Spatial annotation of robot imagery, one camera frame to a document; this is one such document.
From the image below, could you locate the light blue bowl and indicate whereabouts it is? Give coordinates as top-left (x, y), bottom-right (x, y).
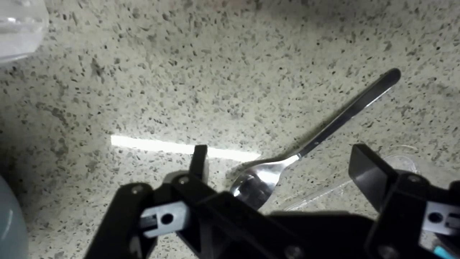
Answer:
top-left (0, 174), bottom-right (30, 259)

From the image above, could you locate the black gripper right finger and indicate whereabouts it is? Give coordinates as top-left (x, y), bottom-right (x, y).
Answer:
top-left (348, 143), bottom-right (460, 259)

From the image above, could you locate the metal spoon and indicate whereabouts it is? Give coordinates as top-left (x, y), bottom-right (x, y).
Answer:
top-left (229, 66), bottom-right (403, 212)

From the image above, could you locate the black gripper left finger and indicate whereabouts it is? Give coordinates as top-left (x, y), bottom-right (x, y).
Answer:
top-left (85, 144), bottom-right (219, 259)

